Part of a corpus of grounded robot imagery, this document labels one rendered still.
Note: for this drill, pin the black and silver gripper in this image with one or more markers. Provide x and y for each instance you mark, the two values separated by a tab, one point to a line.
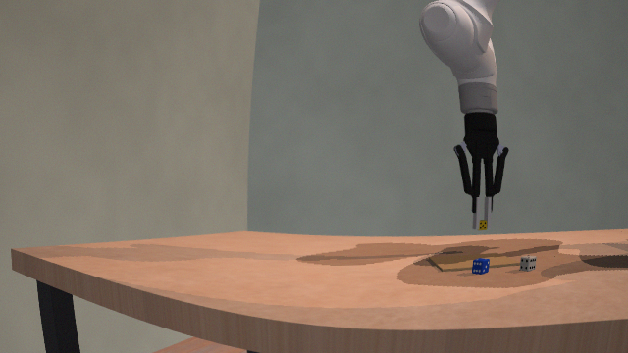
482	143

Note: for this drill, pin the tan square mat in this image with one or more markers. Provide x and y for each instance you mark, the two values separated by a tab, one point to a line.
465	262

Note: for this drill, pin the grey die with black pips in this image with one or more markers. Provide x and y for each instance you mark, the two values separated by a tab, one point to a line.
528	263

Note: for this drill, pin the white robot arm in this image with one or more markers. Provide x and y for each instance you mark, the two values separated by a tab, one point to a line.
459	38

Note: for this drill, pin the blue die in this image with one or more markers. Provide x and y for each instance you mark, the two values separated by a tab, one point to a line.
480	266

